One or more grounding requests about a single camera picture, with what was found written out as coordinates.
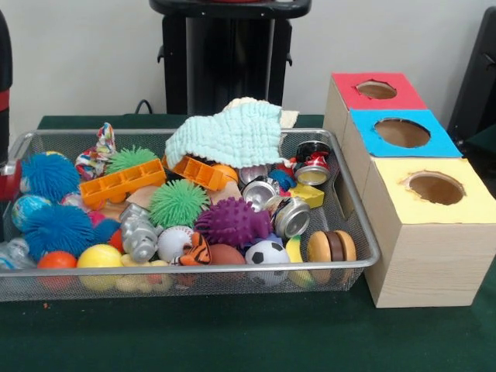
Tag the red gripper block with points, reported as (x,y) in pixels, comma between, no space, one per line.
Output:
(9,186)

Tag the crushed clear plastic bottle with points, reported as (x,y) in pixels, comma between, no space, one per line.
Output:
(15,253)

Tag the light blue muslin cloth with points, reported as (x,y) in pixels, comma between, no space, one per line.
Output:
(232,133)

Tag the cream muslin cloth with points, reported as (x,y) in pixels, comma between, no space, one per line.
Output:
(288,118)

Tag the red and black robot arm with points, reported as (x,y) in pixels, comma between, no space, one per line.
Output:
(4,58)

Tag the wooden box with three holes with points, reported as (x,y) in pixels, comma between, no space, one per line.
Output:
(426,263)

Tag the blue furry toy with eyes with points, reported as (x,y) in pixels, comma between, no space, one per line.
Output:
(58,230)

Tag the blue furry puffer ball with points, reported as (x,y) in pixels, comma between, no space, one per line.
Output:
(50,176)

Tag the orange ball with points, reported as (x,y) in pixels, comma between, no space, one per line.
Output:
(56,260)

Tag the yellow ball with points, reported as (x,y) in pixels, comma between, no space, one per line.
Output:
(98,256)

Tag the green spiky ball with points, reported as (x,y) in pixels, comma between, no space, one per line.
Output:
(178,203)

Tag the purple spiky ball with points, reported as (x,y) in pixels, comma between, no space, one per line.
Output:
(232,222)

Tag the dark green table cloth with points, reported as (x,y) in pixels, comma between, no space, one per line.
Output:
(232,333)

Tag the small soccer ball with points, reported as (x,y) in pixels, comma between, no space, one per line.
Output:
(267,253)

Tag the crushed red soda can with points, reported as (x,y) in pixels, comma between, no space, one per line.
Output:
(313,160)

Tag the toy hamburger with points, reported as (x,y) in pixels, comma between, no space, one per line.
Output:
(331,246)

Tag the green clothed side table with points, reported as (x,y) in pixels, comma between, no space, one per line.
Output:
(482,145)

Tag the black upright panel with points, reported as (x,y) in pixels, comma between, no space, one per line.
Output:
(480,77)

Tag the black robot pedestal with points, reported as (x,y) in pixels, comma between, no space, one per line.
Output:
(174,77)

